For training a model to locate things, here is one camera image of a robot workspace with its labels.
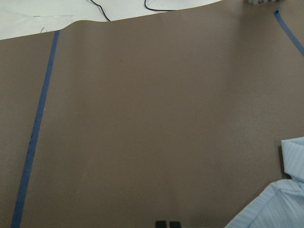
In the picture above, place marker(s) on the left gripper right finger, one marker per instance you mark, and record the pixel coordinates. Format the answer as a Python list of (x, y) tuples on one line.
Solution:
[(174, 224)]

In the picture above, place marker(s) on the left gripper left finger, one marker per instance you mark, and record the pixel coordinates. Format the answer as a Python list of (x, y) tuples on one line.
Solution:
[(160, 224)]

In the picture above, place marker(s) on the light blue button-up shirt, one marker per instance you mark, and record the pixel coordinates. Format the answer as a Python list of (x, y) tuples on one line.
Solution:
[(281, 204)]

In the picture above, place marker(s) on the clear plastic bag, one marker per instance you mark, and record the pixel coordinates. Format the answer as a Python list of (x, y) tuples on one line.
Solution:
[(14, 25)]

